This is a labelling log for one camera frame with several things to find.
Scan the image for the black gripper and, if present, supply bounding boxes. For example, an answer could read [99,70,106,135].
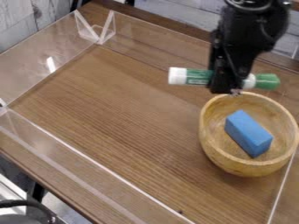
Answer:
[207,0,292,95]

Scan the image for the green white marker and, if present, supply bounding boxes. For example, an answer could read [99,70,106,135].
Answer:
[168,67,280,90]

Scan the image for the brown wooden bowl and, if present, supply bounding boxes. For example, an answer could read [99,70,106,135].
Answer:
[199,92,299,177]

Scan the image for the blue foam block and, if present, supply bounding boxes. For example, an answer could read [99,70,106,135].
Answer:
[224,110,274,158]

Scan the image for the clear acrylic corner brace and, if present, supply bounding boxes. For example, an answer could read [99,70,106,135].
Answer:
[73,10,116,46]

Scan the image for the clear acrylic tray wall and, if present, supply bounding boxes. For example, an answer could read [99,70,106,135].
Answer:
[0,4,299,224]

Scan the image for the black metal table bracket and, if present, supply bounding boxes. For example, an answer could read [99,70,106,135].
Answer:
[31,182,68,224]

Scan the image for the black cable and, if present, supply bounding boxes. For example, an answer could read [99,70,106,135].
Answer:
[0,199,57,224]

